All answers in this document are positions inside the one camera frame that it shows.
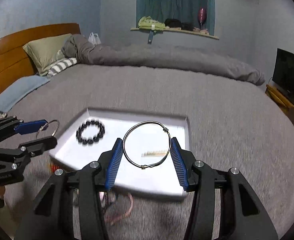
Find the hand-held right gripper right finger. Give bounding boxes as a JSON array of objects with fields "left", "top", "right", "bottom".
[{"left": 170, "top": 137, "right": 279, "bottom": 240}]

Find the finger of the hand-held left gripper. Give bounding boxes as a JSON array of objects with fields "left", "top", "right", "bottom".
[
  {"left": 0, "top": 116, "right": 48, "bottom": 147},
  {"left": 0, "top": 137, "right": 58, "bottom": 172}
]

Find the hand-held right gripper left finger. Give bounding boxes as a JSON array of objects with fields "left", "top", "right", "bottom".
[{"left": 14, "top": 137, "right": 124, "bottom": 240}]

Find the gold chain bracelet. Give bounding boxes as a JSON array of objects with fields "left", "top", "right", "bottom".
[{"left": 141, "top": 151, "right": 167, "bottom": 157}]

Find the thick silver bangle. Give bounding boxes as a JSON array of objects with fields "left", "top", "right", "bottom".
[{"left": 36, "top": 119, "right": 60, "bottom": 138}]

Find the thin silver wire bangle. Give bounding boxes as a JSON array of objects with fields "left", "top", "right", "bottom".
[{"left": 123, "top": 121, "right": 172, "bottom": 171}]

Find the white jewelry tray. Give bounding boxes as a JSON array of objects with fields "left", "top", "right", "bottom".
[{"left": 49, "top": 107, "right": 190, "bottom": 202}]

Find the pink cord bracelet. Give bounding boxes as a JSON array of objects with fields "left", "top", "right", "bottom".
[{"left": 99, "top": 192, "right": 134, "bottom": 225}]

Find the light blue blanket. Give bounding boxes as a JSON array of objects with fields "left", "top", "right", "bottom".
[{"left": 0, "top": 75, "right": 50, "bottom": 122}]

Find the grey striped pillow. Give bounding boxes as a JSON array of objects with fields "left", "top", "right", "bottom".
[{"left": 47, "top": 57, "right": 77, "bottom": 77}]

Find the wooden bed headboard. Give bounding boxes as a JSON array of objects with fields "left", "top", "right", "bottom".
[{"left": 0, "top": 23, "right": 81, "bottom": 98}]

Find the olive pillow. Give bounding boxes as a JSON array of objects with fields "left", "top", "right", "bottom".
[{"left": 23, "top": 33, "right": 74, "bottom": 76}]

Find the rolled grey duvet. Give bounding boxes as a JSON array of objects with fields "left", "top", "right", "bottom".
[{"left": 62, "top": 34, "right": 265, "bottom": 87}]

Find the white plastic bag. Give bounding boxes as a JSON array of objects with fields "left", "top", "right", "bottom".
[{"left": 88, "top": 32, "right": 102, "bottom": 46}]

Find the wooden television stand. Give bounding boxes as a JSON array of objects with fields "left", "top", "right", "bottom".
[{"left": 265, "top": 84, "right": 294, "bottom": 128}]

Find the wooden window shelf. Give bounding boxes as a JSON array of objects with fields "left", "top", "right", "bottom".
[{"left": 131, "top": 27, "right": 219, "bottom": 40}]

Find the green cloth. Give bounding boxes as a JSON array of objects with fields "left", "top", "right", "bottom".
[{"left": 138, "top": 16, "right": 166, "bottom": 30}]

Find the black television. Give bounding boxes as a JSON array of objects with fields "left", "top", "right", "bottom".
[{"left": 272, "top": 48, "right": 294, "bottom": 103}]

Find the pink glass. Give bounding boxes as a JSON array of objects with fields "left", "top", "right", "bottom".
[{"left": 198, "top": 7, "right": 207, "bottom": 29}]

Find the teal window curtain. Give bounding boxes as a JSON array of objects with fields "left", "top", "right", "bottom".
[{"left": 136, "top": 0, "right": 215, "bottom": 36}]

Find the large black bead bracelet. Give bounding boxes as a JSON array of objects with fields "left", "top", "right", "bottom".
[{"left": 76, "top": 119, "right": 105, "bottom": 146}]

